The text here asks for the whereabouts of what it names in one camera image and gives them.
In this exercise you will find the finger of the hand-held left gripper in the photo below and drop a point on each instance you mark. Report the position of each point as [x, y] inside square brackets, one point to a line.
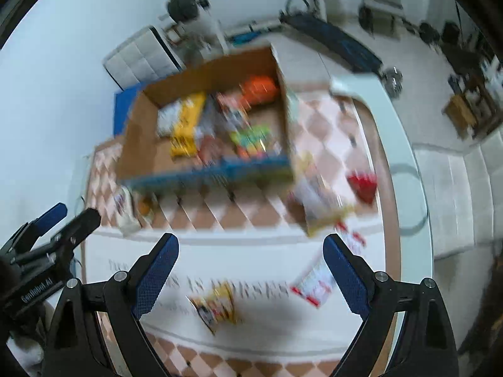
[53, 214]
[84, 222]

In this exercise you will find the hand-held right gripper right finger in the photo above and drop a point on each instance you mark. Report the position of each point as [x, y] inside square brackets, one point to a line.
[346, 275]

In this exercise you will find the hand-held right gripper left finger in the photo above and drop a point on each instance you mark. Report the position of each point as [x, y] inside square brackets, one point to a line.
[155, 275]

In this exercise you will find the long red and white packet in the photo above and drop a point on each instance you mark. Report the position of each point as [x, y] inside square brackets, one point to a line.
[312, 284]

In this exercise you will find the cardboard box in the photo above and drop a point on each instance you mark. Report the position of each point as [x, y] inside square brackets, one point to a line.
[141, 145]

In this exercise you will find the white and grey snack packet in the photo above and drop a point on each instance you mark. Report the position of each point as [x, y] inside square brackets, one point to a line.
[169, 118]

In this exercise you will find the brown and red snack packet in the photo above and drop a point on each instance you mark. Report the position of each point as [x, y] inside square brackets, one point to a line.
[210, 149]

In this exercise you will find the black snack packet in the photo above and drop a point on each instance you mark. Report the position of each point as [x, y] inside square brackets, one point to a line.
[207, 119]

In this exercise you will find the green snack packet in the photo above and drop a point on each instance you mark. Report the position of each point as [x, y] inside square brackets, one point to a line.
[251, 141]

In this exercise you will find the orange panda snack packet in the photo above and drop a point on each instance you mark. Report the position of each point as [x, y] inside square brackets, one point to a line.
[232, 112]

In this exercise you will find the plain orange snack packet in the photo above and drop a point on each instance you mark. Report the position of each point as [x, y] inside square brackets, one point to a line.
[259, 88]

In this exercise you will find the white and brown snack packet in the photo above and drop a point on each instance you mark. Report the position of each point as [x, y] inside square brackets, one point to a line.
[127, 212]

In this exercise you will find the small orange snack packet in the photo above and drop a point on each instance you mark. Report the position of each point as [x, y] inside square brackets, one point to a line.
[145, 206]

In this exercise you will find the yellow panda snack packet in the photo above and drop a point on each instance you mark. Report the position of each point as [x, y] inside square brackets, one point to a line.
[216, 306]

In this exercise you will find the clear and yellow snack packet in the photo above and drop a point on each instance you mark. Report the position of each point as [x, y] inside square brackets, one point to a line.
[320, 204]

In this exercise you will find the red triangular snack packet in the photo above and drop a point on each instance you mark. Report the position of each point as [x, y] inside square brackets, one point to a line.
[361, 184]

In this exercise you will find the checkered tablecloth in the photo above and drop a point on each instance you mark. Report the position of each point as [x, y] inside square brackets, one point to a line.
[251, 251]

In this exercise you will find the white padded chair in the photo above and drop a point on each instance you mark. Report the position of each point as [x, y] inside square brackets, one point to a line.
[137, 59]
[471, 188]

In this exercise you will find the white padded chair back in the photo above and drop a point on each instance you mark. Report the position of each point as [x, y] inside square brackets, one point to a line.
[137, 59]

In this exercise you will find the small wooden stool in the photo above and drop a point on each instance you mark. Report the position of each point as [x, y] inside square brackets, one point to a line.
[459, 112]

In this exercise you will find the chrome dumbbell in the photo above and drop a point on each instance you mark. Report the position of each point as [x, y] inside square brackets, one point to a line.
[393, 80]

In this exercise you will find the water jug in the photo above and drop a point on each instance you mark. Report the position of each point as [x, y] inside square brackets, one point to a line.
[192, 45]

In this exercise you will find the black sit-up bench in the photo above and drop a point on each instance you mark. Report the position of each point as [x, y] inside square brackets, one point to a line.
[338, 39]

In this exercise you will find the blue disc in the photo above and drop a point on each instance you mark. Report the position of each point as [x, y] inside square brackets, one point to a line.
[243, 38]

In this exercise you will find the dark wooden low table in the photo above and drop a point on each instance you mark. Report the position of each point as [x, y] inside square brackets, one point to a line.
[467, 59]

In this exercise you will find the black dumbbell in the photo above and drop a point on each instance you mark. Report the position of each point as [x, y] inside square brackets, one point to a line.
[426, 31]

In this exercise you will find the black weight plate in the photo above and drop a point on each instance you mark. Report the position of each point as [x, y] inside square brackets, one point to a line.
[366, 17]

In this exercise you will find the black speaker box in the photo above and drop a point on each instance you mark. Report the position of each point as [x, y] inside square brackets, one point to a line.
[451, 31]

